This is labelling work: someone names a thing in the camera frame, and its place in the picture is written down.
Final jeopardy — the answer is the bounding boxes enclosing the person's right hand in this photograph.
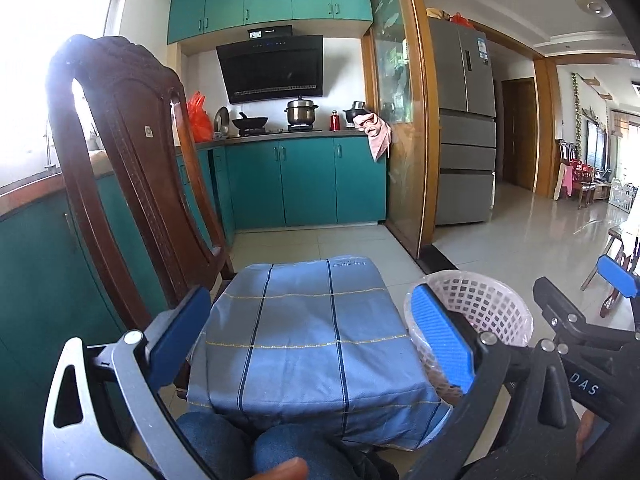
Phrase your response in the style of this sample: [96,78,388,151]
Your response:
[575,407,610,462]

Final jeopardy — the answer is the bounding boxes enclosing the steel cooking pot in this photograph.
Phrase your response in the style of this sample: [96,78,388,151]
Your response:
[285,95,320,126]

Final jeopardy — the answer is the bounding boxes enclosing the black wok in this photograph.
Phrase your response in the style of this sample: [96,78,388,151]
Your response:
[231,112,270,134]

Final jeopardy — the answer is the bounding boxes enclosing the dark wooden chair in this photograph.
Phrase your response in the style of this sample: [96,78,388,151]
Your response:
[47,35,237,392]

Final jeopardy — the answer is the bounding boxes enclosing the orange plastic bag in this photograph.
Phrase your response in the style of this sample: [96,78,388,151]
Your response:
[186,91,214,144]

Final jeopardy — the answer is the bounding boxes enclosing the blue checked tablecloth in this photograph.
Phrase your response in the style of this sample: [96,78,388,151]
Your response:
[187,256,454,453]

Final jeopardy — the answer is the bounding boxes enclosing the teal wall cabinets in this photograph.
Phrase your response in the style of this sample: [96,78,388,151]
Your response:
[167,0,374,45]

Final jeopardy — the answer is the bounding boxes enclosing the grey refrigerator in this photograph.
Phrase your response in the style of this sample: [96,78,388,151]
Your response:
[427,17,498,226]

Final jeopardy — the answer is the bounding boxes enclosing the black kettle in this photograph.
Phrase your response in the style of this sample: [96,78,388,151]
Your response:
[343,101,372,131]

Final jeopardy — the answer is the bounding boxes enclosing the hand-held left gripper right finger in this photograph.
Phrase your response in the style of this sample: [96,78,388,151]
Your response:
[405,284,581,480]

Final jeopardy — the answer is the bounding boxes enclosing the person's jeans legs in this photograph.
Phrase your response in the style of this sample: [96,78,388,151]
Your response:
[175,410,383,480]

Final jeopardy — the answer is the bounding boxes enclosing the person's left hand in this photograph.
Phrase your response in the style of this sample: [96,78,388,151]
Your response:
[249,457,309,480]

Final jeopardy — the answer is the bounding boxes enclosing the bright window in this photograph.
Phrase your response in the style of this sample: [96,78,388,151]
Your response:
[0,0,127,177]

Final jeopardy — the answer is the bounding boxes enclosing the brown wooden door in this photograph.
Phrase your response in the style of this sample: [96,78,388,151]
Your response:
[501,77,537,191]

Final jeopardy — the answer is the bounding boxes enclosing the wooden framed glass door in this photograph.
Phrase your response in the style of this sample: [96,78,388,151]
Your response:
[361,0,439,261]

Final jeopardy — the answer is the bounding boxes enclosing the green leaf garland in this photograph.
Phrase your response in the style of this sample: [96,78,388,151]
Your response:
[571,72,586,159]

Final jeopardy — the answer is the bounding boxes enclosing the black range hood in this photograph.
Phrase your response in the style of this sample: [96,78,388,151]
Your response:
[216,25,325,105]

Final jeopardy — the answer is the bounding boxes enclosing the gas stove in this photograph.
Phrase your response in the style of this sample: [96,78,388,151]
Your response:
[237,124,324,136]

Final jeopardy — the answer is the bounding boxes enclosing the pink hanging cloth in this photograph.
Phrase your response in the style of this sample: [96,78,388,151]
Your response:
[354,112,394,163]

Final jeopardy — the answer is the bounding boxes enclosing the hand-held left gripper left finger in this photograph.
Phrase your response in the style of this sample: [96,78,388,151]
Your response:
[42,287,221,480]

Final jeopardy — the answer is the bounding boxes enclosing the white low fence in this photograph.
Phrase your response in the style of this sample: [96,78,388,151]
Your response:
[607,179,639,217]

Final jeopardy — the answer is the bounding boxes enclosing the white plastic mesh basket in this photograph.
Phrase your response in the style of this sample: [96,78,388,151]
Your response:
[404,270,534,407]

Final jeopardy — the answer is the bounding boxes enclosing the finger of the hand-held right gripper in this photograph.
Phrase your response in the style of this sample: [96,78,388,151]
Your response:
[532,276,640,348]
[597,254,640,302]

